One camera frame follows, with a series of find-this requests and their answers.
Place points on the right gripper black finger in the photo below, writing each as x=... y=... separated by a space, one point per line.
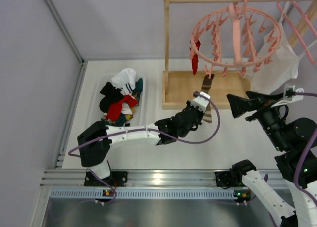
x=240 y=106
x=262 y=98

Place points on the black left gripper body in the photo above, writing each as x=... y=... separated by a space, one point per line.
x=194 y=112

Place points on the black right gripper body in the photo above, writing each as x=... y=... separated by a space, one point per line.
x=258 y=111

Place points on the brown beige striped sock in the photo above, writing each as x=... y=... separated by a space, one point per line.
x=205 y=87

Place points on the plain white sock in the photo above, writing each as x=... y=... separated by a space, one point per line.
x=126 y=110

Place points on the red Christmas sock front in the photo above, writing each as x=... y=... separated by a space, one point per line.
x=116 y=108

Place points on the pink round clip hanger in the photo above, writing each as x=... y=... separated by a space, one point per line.
x=244 y=52

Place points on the white sock with black stripes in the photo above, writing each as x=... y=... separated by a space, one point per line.
x=125 y=81

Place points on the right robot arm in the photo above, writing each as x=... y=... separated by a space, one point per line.
x=297 y=164

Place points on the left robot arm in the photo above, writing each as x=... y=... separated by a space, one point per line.
x=99 y=138

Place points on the pink clothes hanger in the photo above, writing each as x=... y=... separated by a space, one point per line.
x=305 y=24

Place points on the wooden clothes rack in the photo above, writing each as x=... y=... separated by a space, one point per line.
x=176 y=85

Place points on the white tank top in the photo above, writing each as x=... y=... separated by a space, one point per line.
x=283 y=65

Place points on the dark green sock upper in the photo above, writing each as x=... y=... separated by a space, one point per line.
x=136 y=93

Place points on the yellow sock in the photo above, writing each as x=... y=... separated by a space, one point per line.
x=130 y=117

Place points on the green reindeer Christmas sock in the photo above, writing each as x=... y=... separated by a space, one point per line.
x=120 y=122

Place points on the white plastic mesh basket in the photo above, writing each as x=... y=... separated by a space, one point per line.
x=94 y=113

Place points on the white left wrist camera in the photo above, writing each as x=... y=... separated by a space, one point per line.
x=201 y=99

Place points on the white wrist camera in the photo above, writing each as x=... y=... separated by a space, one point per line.
x=290 y=94
x=201 y=99

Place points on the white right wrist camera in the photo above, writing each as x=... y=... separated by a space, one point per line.
x=290 y=94

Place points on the grey slotted cable duct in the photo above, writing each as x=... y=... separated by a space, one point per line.
x=125 y=193

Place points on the aluminium mounting rail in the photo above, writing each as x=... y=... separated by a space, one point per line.
x=137 y=178

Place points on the aluminium frame post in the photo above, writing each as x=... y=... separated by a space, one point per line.
x=66 y=34

